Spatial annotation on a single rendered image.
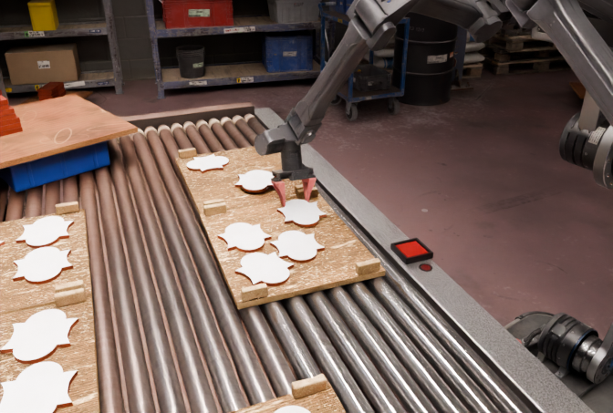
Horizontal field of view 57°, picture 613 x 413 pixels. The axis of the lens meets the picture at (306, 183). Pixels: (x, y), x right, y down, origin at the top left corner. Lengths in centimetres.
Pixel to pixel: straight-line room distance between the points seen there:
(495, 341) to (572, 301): 182
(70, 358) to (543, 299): 229
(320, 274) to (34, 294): 62
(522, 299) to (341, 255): 169
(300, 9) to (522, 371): 507
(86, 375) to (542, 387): 81
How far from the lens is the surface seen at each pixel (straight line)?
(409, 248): 142
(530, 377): 115
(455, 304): 128
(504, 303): 288
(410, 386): 108
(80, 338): 121
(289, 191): 165
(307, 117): 141
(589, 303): 303
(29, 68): 609
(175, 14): 568
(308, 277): 128
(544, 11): 102
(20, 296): 137
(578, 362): 213
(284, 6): 583
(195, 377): 109
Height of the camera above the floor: 168
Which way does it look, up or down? 26 degrees down
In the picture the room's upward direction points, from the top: straight up
